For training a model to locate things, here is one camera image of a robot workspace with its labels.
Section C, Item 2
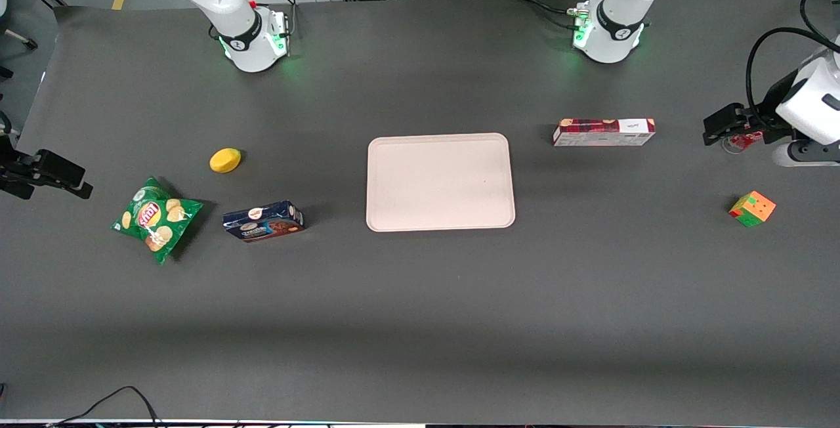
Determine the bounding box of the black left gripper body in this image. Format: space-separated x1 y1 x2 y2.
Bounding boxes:
744 71 799 147

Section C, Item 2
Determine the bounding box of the red cookie box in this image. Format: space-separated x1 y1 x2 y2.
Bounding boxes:
553 118 656 147

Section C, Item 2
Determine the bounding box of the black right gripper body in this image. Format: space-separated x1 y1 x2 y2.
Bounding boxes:
0 158 39 201

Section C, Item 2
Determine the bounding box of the black left arm base cable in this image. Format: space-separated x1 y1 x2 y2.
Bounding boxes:
502 0 585 30

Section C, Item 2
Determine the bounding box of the yellow lemon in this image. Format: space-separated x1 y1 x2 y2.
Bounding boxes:
209 148 242 174

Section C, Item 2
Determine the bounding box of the looping black cable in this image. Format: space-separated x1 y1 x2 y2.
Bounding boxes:
46 385 165 428

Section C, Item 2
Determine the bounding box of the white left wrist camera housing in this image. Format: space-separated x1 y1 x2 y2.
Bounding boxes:
776 54 840 146

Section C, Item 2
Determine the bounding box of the dark grey table mat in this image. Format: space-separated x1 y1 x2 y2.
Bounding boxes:
0 0 840 425

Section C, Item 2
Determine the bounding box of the green chips bag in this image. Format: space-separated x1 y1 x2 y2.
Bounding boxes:
110 176 205 265

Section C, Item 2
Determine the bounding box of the red cola bottle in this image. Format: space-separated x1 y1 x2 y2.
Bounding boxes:
722 129 767 154

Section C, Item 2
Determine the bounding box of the beige plastic tray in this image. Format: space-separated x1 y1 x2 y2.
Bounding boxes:
366 133 516 232

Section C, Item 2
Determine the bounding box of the orange green puzzle cube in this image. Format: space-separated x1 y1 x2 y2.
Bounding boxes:
728 190 777 228

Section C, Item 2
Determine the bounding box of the blue cookie box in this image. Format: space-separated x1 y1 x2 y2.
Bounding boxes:
222 200 306 244

